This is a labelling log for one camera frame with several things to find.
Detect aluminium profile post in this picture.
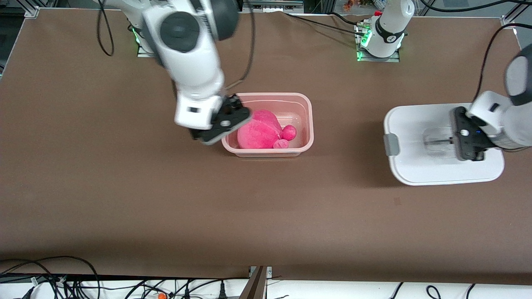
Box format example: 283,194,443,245
239,266,273,299

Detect pink plush toy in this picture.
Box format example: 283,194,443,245
236,110,298,150

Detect grey metal rail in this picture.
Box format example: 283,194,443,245
243,0,305,13

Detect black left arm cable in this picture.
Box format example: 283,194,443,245
420,0,532,103

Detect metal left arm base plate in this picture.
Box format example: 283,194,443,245
355,21,401,63

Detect small colourful figurines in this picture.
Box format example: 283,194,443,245
342,0,385,12

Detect white box lid grey clips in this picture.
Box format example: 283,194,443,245
383,103,506,186

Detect pink translucent plastic box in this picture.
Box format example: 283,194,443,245
221,92,315,158

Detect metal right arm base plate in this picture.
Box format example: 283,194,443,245
133,26,158,58

